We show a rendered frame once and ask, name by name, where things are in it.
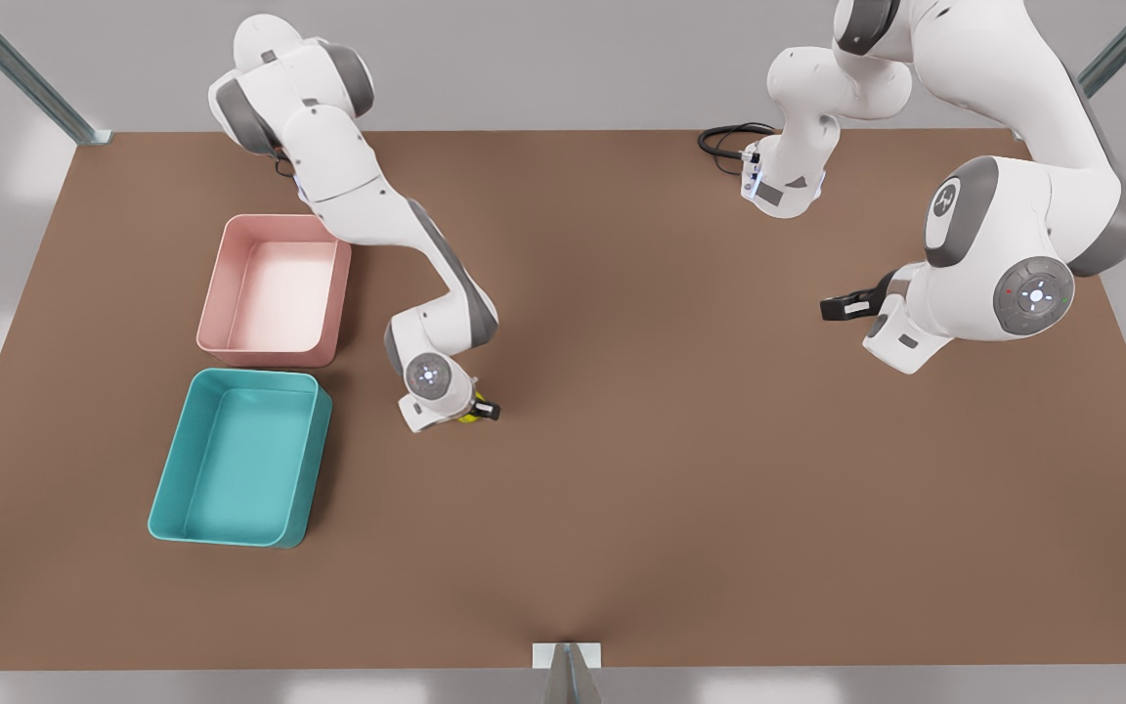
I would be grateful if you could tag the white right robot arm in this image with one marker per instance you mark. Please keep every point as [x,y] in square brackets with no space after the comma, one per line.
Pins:
[358,186]

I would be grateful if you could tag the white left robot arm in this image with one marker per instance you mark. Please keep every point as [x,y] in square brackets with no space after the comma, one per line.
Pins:
[1003,205]

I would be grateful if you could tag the pink rectangular tray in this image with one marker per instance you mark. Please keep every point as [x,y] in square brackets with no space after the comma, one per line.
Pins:
[275,290]

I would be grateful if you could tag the teal rectangular tray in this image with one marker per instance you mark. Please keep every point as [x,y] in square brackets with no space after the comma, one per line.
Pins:
[240,458]

